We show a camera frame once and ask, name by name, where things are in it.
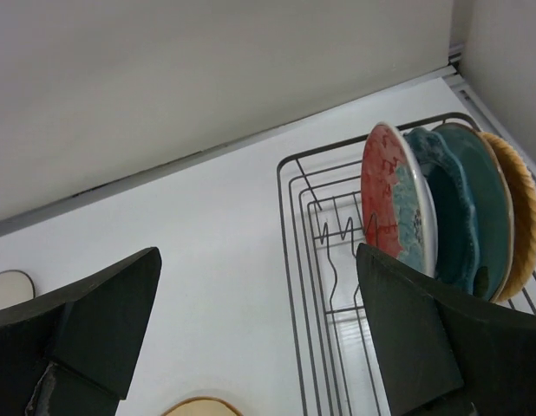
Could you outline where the cream plate with tree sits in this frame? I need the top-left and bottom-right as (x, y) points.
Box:
(0, 270), (36, 310)

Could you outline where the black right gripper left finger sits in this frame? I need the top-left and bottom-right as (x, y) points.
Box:
(0, 247), (162, 415)

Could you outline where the red patterned plate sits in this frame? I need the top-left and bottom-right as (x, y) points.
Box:
(361, 122), (438, 277)

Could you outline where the dark teal scalloped plate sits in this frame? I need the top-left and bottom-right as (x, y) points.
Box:
(405, 127), (480, 295)

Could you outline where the dark wire dish rack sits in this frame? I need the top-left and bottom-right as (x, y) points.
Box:
(277, 113), (536, 415)

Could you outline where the orange woven wicker plate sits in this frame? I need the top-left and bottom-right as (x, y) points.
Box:
(479, 132), (536, 302)

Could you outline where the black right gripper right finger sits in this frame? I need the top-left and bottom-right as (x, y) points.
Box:
(356, 244), (536, 415)

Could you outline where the light blue flower plate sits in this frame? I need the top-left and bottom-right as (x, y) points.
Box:
(434, 122), (514, 302)

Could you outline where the beige plate with bird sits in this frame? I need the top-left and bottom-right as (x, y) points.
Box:
(163, 396), (242, 416)

